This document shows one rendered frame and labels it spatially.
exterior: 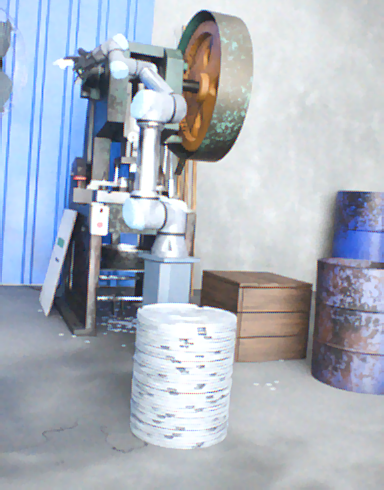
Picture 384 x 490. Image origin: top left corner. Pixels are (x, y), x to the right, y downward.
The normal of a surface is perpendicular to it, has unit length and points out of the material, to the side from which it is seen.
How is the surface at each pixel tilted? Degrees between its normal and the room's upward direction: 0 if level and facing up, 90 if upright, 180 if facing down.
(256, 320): 90
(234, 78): 94
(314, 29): 90
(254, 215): 90
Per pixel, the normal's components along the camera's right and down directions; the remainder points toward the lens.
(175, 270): 0.63, 0.09
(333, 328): -0.76, 0.01
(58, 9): 0.36, 0.07
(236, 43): 0.36, -0.31
